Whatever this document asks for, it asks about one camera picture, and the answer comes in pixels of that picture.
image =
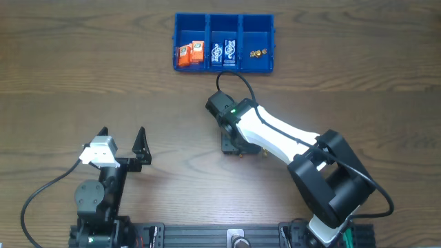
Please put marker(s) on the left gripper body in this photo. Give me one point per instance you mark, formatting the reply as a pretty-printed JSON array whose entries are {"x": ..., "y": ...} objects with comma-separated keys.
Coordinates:
[{"x": 129, "y": 164}]

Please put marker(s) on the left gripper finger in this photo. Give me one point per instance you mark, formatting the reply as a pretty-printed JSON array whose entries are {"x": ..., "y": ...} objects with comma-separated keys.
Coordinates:
[
  {"x": 104, "y": 131},
  {"x": 142, "y": 149}
]

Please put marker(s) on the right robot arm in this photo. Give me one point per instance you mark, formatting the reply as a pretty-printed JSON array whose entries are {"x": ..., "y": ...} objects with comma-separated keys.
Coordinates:
[{"x": 275, "y": 134}]

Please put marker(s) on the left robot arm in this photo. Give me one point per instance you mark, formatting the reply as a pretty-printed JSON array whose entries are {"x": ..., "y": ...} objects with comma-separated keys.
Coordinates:
[{"x": 110, "y": 193}]

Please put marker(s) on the orange candy box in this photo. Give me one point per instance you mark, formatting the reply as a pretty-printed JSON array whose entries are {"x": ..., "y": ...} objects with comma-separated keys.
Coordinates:
[
  {"x": 197, "y": 55},
  {"x": 184, "y": 56}
]

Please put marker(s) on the blue candy pack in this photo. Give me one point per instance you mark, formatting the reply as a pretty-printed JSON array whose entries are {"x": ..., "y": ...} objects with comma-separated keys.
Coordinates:
[
  {"x": 216, "y": 53},
  {"x": 229, "y": 51}
]

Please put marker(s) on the blue tray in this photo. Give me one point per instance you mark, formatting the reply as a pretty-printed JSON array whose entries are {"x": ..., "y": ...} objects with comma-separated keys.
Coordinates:
[{"x": 256, "y": 34}]

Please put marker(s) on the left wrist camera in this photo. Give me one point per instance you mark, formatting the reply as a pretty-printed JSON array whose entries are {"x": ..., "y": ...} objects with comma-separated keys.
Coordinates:
[{"x": 101, "y": 151}]

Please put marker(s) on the mounting rail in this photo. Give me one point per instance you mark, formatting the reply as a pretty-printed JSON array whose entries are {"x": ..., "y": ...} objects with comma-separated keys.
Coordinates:
[{"x": 200, "y": 237}]

